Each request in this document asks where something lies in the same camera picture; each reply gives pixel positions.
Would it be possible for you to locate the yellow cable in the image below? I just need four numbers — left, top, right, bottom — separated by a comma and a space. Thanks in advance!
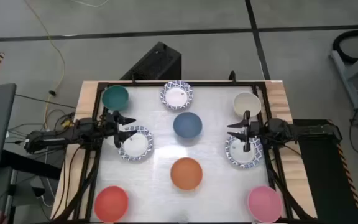
23, 0, 67, 130

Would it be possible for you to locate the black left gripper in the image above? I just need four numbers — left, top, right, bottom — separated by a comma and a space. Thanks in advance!
103, 110, 138, 149

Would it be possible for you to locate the pink bowl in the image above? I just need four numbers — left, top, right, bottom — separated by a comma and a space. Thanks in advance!
247, 185, 283, 224

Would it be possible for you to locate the black metal table frame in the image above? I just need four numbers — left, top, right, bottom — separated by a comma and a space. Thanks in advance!
50, 79, 318, 224

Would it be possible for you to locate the orange bowl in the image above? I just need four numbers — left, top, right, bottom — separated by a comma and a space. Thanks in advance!
170, 157, 204, 191

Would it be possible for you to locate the teal bowl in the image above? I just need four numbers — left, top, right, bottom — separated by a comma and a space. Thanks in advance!
101, 85, 130, 111

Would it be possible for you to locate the blue patterned paper bowl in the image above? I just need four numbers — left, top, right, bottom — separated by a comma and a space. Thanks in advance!
224, 134, 264, 169
117, 125, 154, 162
160, 80, 195, 111

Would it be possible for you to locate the black desk base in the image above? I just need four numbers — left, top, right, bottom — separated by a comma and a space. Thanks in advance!
0, 150, 62, 180

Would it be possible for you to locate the white bowl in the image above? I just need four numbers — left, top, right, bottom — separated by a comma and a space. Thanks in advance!
232, 91, 262, 118

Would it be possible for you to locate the grey metal stand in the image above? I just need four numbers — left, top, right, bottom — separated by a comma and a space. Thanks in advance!
328, 43, 358, 110

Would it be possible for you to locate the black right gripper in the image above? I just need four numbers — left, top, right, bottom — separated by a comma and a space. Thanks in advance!
226, 110, 260, 153

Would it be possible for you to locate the red bowl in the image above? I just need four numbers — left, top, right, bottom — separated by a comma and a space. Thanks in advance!
93, 185, 130, 223

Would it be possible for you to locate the black computer tower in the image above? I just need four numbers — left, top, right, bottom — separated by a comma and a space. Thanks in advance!
119, 41, 183, 81

